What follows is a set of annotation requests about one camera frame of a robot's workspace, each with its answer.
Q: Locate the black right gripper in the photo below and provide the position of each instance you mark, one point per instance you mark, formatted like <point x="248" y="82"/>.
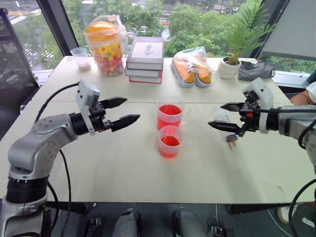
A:
<point x="250" y="118"/>

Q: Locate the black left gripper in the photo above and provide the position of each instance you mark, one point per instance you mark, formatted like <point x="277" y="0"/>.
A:
<point x="98" y="118"/>

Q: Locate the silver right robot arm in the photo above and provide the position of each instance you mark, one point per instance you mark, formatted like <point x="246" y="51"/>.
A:
<point x="293" y="121"/>

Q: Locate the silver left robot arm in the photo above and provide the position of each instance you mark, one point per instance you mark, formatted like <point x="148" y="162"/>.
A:
<point x="37" y="145"/>

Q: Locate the clear plastic syringe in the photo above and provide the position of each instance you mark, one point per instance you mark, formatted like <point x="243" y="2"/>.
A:
<point x="231" y="139"/>

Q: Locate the large cup red liquid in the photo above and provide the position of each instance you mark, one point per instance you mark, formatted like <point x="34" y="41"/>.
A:
<point x="169" y="116"/>

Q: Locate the small cup red liquid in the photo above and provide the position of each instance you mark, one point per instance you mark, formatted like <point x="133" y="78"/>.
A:
<point x="170" y="145"/>

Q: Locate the clear measuring cup white contents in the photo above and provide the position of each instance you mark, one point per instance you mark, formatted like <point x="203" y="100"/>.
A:
<point x="82" y="60"/>

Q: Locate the red-spined book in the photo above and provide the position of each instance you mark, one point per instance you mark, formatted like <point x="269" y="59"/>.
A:
<point x="144" y="79"/>

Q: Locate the white-edged book dark cover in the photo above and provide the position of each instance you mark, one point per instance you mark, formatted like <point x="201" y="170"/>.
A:
<point x="143" y="72"/>

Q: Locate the orange canvas shoe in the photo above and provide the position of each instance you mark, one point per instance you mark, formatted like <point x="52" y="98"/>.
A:
<point x="203" y="74"/>
<point x="184" y="71"/>

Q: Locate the green plant in white pot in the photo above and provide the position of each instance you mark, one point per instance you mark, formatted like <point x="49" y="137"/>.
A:
<point x="229" y="66"/>

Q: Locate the grey folded cloth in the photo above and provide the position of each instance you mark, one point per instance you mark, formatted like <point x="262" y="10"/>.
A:
<point x="256" y="70"/>

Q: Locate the candy jar with orange lid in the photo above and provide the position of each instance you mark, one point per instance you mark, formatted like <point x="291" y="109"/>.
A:
<point x="107" y="51"/>

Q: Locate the grey hardcover book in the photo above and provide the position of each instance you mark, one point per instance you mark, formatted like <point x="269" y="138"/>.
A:
<point x="146" y="50"/>

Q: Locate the bagged orange shoes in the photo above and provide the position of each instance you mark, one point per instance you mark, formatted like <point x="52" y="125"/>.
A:
<point x="191" y="58"/>

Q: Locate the seated bystander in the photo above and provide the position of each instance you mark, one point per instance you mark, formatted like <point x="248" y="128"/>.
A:
<point x="304" y="95"/>

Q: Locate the dark rounded shape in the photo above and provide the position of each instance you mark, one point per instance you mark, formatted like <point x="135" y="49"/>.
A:
<point x="127" y="223"/>
<point x="187" y="223"/>

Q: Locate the black mesh chair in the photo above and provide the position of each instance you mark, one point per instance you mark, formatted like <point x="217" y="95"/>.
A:
<point x="12" y="66"/>

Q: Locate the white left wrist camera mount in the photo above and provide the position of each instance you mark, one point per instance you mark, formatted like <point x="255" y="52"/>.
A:
<point x="85" y="95"/>

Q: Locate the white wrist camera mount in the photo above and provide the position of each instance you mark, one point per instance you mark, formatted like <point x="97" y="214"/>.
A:
<point x="263" y="92"/>
<point x="85" y="95"/>

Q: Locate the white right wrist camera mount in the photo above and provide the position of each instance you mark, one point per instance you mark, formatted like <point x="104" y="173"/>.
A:
<point x="263" y="92"/>

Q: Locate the black table frame bar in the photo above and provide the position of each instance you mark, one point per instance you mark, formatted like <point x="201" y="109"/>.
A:
<point x="148" y="205"/>

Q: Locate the dark window frame post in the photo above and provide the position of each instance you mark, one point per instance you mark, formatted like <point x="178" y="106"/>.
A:
<point x="56" y="24"/>

